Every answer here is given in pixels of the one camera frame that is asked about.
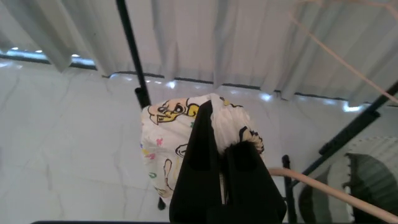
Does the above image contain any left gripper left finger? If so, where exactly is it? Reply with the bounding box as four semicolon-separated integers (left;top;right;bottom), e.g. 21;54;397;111
169;99;224;224

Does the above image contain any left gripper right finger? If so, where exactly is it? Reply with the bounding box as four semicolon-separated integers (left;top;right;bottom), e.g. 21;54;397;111
223;141;287;224

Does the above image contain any cream printed garment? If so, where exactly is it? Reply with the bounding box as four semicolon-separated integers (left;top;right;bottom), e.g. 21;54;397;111
139;92;266;207

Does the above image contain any pink clothes hanger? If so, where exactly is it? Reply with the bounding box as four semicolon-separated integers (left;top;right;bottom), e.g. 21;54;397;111
267;0;398;224

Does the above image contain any white laundry basket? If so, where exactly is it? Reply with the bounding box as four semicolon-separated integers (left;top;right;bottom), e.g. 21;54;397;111
297;135;398;224

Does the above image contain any black clothes rack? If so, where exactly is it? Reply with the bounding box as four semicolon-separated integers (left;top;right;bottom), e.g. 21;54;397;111
114;0;398;224

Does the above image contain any white curtain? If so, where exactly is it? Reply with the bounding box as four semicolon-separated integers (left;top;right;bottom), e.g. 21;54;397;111
0;0;398;108

